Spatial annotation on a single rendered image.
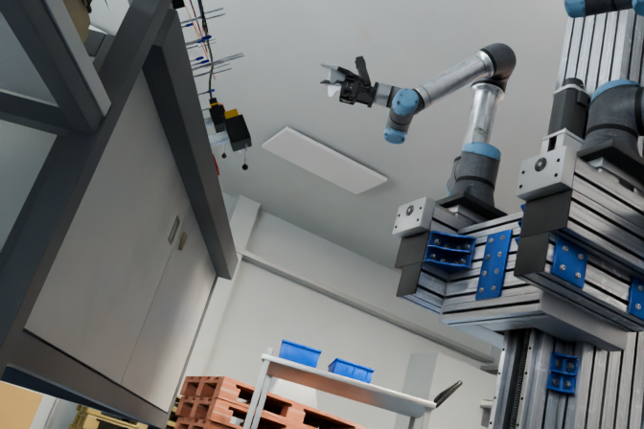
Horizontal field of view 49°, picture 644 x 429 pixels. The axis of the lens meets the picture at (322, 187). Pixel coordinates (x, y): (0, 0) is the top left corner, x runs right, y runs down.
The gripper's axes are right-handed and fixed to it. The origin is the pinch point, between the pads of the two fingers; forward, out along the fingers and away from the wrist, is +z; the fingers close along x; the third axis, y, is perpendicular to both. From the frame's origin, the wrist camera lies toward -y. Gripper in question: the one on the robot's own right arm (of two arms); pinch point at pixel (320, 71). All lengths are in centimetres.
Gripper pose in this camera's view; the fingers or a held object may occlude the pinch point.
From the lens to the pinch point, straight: 239.8
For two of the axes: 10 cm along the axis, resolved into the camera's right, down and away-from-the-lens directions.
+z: -9.6, -2.7, 0.5
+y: -2.7, 9.3, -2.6
